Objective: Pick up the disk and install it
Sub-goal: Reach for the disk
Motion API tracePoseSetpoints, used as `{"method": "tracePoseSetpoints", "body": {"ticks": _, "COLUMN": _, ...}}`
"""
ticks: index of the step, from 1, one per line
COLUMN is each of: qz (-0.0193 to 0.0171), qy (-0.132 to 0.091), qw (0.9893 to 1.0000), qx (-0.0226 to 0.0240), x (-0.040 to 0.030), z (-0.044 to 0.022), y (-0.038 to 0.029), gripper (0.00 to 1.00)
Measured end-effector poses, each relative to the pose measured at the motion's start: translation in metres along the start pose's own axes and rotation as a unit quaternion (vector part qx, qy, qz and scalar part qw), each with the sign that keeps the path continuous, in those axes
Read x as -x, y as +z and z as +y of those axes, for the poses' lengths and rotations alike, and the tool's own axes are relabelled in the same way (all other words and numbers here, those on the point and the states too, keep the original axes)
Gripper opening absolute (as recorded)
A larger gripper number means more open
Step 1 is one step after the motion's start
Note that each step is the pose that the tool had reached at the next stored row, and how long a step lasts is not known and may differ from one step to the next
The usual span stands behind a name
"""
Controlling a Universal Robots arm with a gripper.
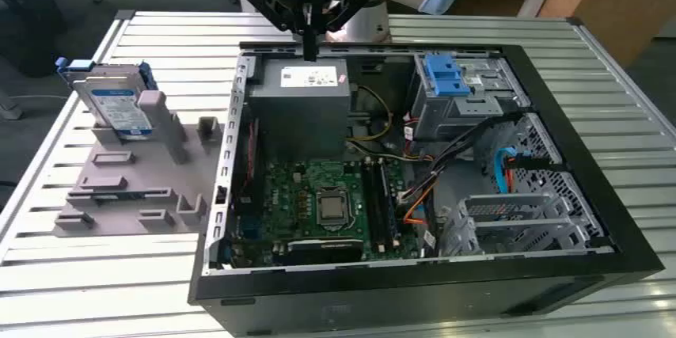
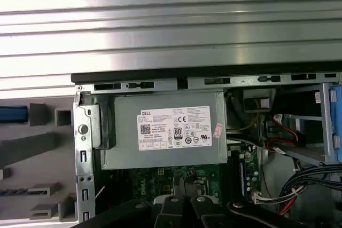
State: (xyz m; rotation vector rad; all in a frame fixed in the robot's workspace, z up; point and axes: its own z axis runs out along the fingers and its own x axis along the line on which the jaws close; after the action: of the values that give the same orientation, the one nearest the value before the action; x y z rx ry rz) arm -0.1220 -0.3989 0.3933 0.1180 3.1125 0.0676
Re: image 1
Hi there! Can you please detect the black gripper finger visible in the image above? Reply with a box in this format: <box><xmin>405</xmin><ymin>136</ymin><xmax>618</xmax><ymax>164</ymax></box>
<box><xmin>310</xmin><ymin>0</ymin><xmax>371</xmax><ymax>63</ymax></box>
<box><xmin>241</xmin><ymin>0</ymin><xmax>313</xmax><ymax>63</ymax></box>

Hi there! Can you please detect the hard disk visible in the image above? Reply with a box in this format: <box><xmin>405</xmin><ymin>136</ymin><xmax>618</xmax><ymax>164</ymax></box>
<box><xmin>54</xmin><ymin>59</ymin><xmax>159</xmax><ymax>141</ymax></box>

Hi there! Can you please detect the power wire with orange strands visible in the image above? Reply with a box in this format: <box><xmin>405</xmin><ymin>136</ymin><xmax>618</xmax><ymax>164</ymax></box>
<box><xmin>503</xmin><ymin>155</ymin><xmax>565</xmax><ymax>196</ymax></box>

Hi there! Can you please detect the metal disk bay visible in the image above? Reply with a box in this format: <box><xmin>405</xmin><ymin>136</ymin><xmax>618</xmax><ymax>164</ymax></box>
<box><xmin>439</xmin><ymin>193</ymin><xmax>602</xmax><ymax>256</ymax></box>

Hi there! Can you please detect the blue drive cage latch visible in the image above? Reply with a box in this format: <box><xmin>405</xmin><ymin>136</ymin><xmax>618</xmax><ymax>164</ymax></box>
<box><xmin>421</xmin><ymin>55</ymin><xmax>471</xmax><ymax>97</ymax></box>

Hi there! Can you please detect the grey power supply unit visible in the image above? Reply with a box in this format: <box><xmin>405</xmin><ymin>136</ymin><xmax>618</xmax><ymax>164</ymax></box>
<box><xmin>246</xmin><ymin>59</ymin><xmax>353</xmax><ymax>161</ymax></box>

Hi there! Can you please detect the metal optical drive cage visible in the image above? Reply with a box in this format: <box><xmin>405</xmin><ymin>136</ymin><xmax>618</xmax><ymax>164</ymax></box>
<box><xmin>409</xmin><ymin>52</ymin><xmax>531</xmax><ymax>143</ymax></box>

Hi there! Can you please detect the CPU socket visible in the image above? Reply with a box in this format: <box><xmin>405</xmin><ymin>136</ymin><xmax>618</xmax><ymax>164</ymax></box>
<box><xmin>313</xmin><ymin>185</ymin><xmax>355</xmax><ymax>235</ymax></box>

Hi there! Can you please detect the green motherboard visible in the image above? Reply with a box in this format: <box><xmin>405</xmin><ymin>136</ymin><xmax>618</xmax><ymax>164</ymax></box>
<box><xmin>230</xmin><ymin>158</ymin><xmax>426</xmax><ymax>270</ymax></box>

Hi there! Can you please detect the black RAM slot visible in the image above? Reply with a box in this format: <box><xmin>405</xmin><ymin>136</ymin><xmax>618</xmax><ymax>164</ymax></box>
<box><xmin>377</xmin><ymin>158</ymin><xmax>403</xmax><ymax>248</ymax></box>
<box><xmin>359</xmin><ymin>158</ymin><xmax>385</xmax><ymax>250</ymax></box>

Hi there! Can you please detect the silver CPU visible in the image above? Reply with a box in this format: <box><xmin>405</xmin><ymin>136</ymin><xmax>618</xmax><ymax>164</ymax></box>
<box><xmin>317</xmin><ymin>195</ymin><xmax>349</xmax><ymax>225</ymax></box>

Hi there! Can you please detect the grey parts rack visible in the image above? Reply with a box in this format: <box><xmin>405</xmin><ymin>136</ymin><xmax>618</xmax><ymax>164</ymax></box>
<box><xmin>51</xmin><ymin>90</ymin><xmax>226</xmax><ymax>238</ymax></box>

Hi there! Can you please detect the grey stand foot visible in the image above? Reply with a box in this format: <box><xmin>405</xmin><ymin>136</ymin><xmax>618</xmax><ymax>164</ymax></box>
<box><xmin>0</xmin><ymin>88</ymin><xmax>22</xmax><ymax>120</ymax></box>

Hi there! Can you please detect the black graphics card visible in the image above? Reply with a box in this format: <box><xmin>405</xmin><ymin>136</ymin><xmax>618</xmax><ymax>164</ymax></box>
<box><xmin>271</xmin><ymin>237</ymin><xmax>366</xmax><ymax>267</ymax></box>

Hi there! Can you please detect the black open PC case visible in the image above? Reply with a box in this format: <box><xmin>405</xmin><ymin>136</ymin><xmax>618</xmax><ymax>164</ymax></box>
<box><xmin>187</xmin><ymin>40</ymin><xmax>665</xmax><ymax>336</ymax></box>

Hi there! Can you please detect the yellow wire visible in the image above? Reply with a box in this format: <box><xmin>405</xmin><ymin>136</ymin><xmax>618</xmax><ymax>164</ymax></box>
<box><xmin>345</xmin><ymin>84</ymin><xmax>395</xmax><ymax>143</ymax></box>

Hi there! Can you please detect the red twisted wire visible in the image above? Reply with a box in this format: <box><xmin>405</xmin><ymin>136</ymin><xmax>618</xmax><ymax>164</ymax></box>
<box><xmin>246</xmin><ymin>118</ymin><xmax>261</xmax><ymax>196</ymax></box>

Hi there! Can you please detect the black cable bundle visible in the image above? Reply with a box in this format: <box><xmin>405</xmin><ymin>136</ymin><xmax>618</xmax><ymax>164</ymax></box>
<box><xmin>398</xmin><ymin>114</ymin><xmax>529</xmax><ymax>203</ymax></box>

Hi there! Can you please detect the blue data wire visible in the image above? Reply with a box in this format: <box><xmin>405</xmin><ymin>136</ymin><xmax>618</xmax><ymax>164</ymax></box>
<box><xmin>494</xmin><ymin>147</ymin><xmax>517</xmax><ymax>196</ymax></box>

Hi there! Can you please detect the black labelled cable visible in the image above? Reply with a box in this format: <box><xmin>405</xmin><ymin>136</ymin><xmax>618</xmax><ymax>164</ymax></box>
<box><xmin>418</xmin><ymin>195</ymin><xmax>442</xmax><ymax>258</ymax></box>

